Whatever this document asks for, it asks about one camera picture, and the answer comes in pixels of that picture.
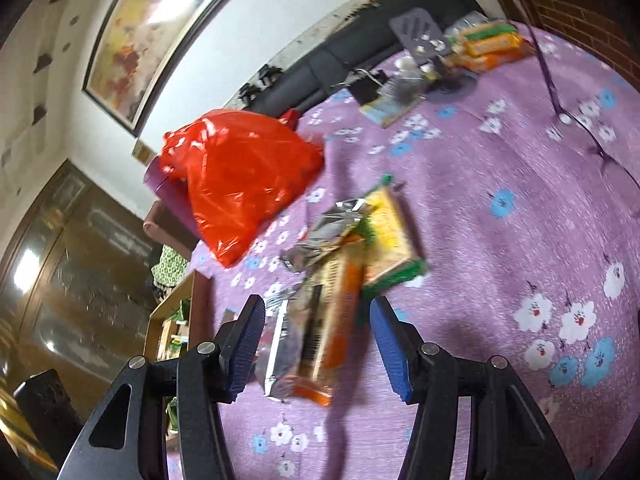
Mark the purple thermos bottle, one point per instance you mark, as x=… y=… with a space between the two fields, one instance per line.
x=167 y=185

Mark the booklet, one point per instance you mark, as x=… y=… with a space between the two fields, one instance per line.
x=387 y=110

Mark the black gadget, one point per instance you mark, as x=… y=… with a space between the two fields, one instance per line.
x=246 y=92
x=265 y=74

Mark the wooden wardrobe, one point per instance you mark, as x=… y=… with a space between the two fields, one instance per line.
x=75 y=270

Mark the black leather sofa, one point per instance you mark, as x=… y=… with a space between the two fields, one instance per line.
x=350 y=45

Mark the cardboard box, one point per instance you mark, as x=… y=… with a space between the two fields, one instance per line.
x=202 y=300

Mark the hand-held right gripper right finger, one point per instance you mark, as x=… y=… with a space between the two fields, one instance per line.
x=390 y=350

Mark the purple floral tablecloth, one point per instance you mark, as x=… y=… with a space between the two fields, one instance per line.
x=500 y=185

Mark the clear bag of white items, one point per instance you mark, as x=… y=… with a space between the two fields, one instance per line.
x=407 y=80

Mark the yellow green zip snack packet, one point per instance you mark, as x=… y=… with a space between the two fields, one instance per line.
x=392 y=232

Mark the framed painting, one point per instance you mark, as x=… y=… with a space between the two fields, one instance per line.
x=160 y=35

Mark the red plastic bag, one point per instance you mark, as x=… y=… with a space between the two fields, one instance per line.
x=235 y=180

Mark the orange green striped biscuit packet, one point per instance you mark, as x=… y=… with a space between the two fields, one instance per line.
x=487 y=31

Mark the small black box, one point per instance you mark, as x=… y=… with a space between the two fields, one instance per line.
x=367 y=87

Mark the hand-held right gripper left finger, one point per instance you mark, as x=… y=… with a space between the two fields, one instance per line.
x=247 y=345

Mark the brown armchair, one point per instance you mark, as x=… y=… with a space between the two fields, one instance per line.
x=160 y=227

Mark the orange cracker packet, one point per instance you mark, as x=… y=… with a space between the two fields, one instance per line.
x=345 y=305

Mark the green patterned blanket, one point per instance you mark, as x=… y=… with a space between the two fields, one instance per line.
x=170 y=265

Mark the crumpled silver snack packet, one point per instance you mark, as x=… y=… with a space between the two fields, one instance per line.
x=327 y=230

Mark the wall plaque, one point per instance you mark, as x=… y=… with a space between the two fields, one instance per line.
x=142 y=151

